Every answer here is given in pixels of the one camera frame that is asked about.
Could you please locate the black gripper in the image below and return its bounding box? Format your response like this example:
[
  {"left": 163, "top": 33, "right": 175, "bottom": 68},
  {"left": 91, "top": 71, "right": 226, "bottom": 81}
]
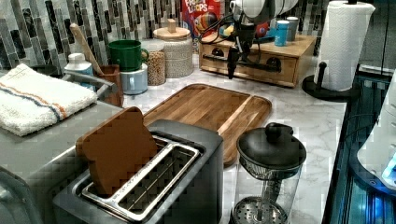
[{"left": 227, "top": 21, "right": 256, "bottom": 79}]

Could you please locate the wooden drawer box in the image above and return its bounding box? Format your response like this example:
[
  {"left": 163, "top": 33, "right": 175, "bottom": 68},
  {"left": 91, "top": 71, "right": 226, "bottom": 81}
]
[{"left": 198, "top": 34, "right": 316, "bottom": 88}]

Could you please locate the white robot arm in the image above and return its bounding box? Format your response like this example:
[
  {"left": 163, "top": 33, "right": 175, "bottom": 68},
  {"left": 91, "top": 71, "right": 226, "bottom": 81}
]
[{"left": 227, "top": 0, "right": 299, "bottom": 79}]

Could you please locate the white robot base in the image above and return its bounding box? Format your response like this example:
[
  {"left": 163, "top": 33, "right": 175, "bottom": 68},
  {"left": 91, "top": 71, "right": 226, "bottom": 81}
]
[{"left": 357, "top": 75, "right": 396, "bottom": 191}]

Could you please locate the yellow banana toy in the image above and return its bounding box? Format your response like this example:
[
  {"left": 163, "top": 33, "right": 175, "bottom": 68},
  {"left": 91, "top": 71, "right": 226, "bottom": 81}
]
[{"left": 219, "top": 24, "right": 233, "bottom": 38}]

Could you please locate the red apple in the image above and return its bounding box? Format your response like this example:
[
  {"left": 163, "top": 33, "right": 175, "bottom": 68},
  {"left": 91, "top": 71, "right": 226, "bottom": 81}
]
[{"left": 255, "top": 22, "right": 269, "bottom": 38}]

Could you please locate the teal plate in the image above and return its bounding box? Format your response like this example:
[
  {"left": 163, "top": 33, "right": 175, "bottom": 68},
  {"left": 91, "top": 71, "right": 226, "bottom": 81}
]
[{"left": 223, "top": 25, "right": 276, "bottom": 43}]

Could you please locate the blue can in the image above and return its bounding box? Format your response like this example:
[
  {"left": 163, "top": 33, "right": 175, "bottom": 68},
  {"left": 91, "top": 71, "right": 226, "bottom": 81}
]
[{"left": 275, "top": 21, "right": 290, "bottom": 47}]

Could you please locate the froot loops cereal box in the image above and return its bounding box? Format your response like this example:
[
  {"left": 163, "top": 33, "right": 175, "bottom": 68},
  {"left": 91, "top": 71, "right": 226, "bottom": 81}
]
[{"left": 181, "top": 0, "right": 222, "bottom": 38}]

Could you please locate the white woven canister wooden lid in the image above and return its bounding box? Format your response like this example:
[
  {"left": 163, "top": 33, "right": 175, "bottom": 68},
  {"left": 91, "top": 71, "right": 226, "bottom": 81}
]
[{"left": 153, "top": 19, "right": 193, "bottom": 78}]

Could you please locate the grey can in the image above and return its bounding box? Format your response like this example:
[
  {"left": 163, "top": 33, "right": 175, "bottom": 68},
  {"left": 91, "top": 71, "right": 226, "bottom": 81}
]
[{"left": 287, "top": 17, "right": 299, "bottom": 42}]

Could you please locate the wooden cutting board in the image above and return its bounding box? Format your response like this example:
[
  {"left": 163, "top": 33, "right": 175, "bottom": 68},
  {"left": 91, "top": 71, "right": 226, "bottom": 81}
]
[{"left": 144, "top": 84, "right": 272, "bottom": 167}]

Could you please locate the black paper towel holder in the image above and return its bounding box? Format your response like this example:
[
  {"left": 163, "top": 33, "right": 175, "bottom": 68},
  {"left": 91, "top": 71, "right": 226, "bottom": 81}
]
[{"left": 302, "top": 62, "right": 361, "bottom": 103}]

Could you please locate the glass jar with grains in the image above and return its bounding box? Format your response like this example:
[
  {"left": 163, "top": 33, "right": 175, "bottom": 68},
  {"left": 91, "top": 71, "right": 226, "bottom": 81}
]
[{"left": 142, "top": 39, "right": 166, "bottom": 86}]

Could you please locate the white paper towel roll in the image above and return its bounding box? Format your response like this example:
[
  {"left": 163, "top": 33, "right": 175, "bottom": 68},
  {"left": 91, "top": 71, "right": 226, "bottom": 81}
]
[{"left": 318, "top": 0, "right": 375, "bottom": 91}]

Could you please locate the light blue mug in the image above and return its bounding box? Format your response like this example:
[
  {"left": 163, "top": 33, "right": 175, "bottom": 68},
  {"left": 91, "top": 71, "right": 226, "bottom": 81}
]
[{"left": 120, "top": 63, "right": 148, "bottom": 95}]

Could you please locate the green mug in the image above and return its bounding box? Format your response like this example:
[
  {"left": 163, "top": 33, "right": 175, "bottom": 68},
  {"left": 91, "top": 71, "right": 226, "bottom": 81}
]
[{"left": 108, "top": 39, "right": 149, "bottom": 72}]

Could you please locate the glass french press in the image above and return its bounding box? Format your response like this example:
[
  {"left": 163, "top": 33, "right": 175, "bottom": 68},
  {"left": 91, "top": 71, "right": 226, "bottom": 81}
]
[{"left": 229, "top": 122, "right": 306, "bottom": 224}]

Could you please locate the wooden utensil holder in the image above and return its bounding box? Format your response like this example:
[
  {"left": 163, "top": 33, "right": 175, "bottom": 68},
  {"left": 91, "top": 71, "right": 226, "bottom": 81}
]
[{"left": 97, "top": 64, "right": 125, "bottom": 107}]

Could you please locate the grey two-slot toaster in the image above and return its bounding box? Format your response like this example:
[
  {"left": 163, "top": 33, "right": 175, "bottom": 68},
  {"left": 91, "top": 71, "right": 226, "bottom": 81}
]
[{"left": 53, "top": 119, "right": 223, "bottom": 224}]

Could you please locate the brown toast slice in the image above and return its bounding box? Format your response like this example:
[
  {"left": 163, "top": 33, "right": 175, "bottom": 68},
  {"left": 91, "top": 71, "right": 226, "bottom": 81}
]
[{"left": 76, "top": 107, "right": 158, "bottom": 196}]

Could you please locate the white bottle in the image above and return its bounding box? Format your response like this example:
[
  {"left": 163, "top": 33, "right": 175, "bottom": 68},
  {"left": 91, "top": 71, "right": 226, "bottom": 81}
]
[{"left": 64, "top": 53, "right": 93, "bottom": 76}]

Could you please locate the grey dish rack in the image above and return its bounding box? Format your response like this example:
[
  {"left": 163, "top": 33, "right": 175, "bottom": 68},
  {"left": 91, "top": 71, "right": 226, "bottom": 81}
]
[{"left": 62, "top": 72, "right": 118, "bottom": 101}]

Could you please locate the white striped towel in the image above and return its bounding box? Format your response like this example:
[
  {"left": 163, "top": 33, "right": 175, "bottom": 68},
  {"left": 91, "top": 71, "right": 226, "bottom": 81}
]
[{"left": 0, "top": 63, "right": 97, "bottom": 136}]

